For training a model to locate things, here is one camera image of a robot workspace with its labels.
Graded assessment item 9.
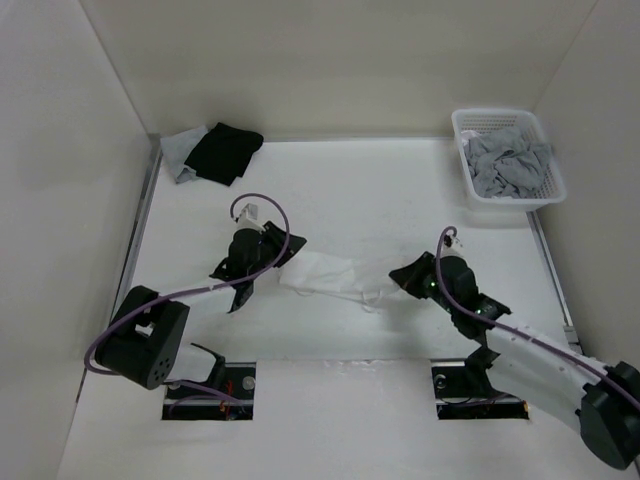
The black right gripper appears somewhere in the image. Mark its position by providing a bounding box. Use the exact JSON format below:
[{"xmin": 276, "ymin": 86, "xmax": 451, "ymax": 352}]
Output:
[{"xmin": 389, "ymin": 252, "xmax": 457, "ymax": 315}]

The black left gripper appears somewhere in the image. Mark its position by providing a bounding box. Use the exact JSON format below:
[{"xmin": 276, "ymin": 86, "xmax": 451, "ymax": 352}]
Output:
[{"xmin": 248, "ymin": 222, "xmax": 305, "ymax": 281}]

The white tank top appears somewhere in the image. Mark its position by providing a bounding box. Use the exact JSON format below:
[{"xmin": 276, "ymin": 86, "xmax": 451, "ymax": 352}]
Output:
[{"xmin": 279, "ymin": 251, "xmax": 407, "ymax": 311}]

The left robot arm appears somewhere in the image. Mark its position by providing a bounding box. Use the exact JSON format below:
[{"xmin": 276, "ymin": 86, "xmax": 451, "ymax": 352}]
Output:
[{"xmin": 86, "ymin": 221, "xmax": 307, "ymax": 390}]

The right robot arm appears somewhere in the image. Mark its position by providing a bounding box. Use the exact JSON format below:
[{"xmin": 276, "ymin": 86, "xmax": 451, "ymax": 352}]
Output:
[{"xmin": 389, "ymin": 252, "xmax": 639, "ymax": 470}]

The folded black tank top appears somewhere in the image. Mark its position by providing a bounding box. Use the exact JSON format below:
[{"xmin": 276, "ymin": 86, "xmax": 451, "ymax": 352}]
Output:
[{"xmin": 185, "ymin": 122, "xmax": 264, "ymax": 186}]

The folded grey tank top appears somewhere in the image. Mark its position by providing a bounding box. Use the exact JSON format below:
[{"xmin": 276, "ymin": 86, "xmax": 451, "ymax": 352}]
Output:
[{"xmin": 160, "ymin": 125, "xmax": 208, "ymax": 184}]

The grey tank tops pile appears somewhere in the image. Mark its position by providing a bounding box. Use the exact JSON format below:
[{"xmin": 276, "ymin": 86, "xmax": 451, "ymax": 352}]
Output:
[{"xmin": 463, "ymin": 127, "xmax": 552, "ymax": 199}]

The white plastic laundry basket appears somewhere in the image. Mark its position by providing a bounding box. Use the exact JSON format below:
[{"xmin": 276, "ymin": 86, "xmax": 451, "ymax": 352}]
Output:
[{"xmin": 451, "ymin": 108, "xmax": 566, "ymax": 213}]

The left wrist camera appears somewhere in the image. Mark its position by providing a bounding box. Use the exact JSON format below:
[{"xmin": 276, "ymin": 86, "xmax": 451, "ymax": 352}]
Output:
[{"xmin": 235, "ymin": 203, "xmax": 263, "ymax": 232}]

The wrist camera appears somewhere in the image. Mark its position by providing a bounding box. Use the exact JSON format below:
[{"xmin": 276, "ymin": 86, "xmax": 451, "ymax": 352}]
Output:
[
  {"xmin": 443, "ymin": 234, "xmax": 464, "ymax": 252},
  {"xmin": 235, "ymin": 203, "xmax": 263, "ymax": 232}
]

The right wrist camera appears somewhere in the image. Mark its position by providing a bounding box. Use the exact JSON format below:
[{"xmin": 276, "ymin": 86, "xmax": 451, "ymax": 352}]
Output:
[{"xmin": 443, "ymin": 234, "xmax": 464, "ymax": 252}]

